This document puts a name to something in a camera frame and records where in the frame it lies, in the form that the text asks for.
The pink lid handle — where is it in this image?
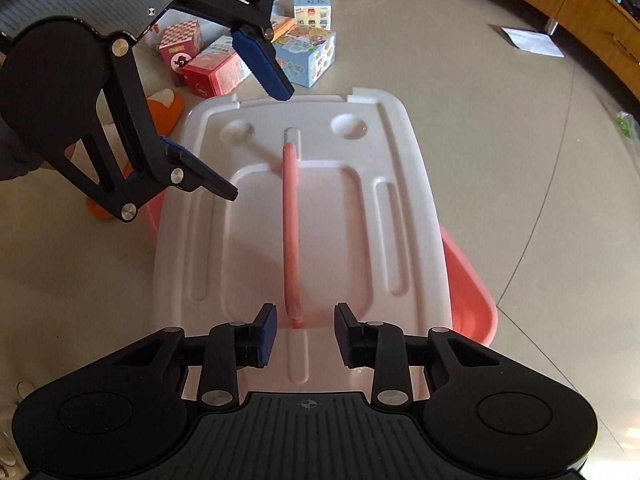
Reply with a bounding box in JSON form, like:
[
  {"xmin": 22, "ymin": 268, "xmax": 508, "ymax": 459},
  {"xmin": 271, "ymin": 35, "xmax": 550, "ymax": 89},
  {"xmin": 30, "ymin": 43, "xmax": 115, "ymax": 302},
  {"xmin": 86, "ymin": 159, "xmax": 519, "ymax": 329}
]
[{"xmin": 282, "ymin": 142, "xmax": 304, "ymax": 328}]

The red pink box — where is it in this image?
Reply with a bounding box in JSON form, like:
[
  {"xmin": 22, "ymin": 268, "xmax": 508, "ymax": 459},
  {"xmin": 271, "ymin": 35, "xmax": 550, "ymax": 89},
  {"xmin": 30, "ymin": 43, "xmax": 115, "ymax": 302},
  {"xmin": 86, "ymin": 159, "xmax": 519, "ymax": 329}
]
[{"xmin": 182, "ymin": 36, "xmax": 252, "ymax": 99}]

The light blue cartoon box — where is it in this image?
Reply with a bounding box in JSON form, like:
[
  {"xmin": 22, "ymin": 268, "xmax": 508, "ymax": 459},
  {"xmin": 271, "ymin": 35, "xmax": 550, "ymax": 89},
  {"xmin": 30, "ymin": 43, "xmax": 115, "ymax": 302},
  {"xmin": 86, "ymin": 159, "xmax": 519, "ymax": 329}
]
[{"xmin": 273, "ymin": 25, "xmax": 336, "ymax": 88}]

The orange slipper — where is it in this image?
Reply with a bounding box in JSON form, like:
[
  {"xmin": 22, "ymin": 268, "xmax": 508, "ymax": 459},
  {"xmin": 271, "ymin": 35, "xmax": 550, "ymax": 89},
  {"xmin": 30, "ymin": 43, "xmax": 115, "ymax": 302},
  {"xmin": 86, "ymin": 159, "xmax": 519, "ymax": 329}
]
[{"xmin": 84, "ymin": 86, "xmax": 187, "ymax": 221}]

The small white blue box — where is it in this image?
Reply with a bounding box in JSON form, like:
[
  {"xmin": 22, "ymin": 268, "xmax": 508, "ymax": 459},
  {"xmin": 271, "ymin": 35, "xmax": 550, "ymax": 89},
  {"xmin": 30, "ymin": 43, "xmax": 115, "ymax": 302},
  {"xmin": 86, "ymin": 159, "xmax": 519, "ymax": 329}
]
[{"xmin": 293, "ymin": 0, "xmax": 332, "ymax": 29}]

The pink checkered box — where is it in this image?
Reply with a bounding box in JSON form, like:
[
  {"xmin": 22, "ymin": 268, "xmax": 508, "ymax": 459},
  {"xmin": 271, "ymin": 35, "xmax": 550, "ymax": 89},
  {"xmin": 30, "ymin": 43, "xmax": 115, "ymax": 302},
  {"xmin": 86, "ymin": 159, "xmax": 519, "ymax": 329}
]
[{"xmin": 158, "ymin": 20, "xmax": 204, "ymax": 87}]

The pink plastic storage bin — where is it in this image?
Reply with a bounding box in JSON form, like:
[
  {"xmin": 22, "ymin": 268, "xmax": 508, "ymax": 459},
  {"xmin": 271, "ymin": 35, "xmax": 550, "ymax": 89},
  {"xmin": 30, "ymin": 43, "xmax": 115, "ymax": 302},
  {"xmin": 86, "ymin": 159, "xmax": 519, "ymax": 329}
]
[{"xmin": 143, "ymin": 188, "xmax": 498, "ymax": 347}]

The white plastic bin lid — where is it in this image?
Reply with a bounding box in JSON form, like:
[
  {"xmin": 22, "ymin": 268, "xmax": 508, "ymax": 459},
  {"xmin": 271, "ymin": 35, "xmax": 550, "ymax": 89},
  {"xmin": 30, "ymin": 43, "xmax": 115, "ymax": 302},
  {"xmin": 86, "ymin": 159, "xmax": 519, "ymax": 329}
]
[{"xmin": 153, "ymin": 88, "xmax": 452, "ymax": 392}]

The white paper sheet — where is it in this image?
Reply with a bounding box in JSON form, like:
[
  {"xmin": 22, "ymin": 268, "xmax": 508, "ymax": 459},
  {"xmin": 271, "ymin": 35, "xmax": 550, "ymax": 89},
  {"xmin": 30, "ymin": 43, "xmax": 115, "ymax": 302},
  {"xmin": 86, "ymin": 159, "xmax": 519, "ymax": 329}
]
[{"xmin": 499, "ymin": 27, "xmax": 564, "ymax": 58}]

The wooden cabinet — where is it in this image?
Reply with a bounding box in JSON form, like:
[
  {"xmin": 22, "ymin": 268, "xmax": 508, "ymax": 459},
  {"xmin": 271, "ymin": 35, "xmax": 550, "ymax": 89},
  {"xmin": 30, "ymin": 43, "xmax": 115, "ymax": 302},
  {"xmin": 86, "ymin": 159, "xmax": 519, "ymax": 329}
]
[{"xmin": 524, "ymin": 0, "xmax": 639, "ymax": 96}]

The clear plastic bag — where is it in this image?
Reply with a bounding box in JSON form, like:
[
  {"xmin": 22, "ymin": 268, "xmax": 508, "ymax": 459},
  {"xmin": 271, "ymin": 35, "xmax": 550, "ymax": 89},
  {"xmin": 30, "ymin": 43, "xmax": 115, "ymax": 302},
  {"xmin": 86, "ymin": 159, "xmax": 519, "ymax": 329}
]
[{"xmin": 615, "ymin": 112, "xmax": 640, "ymax": 141}]

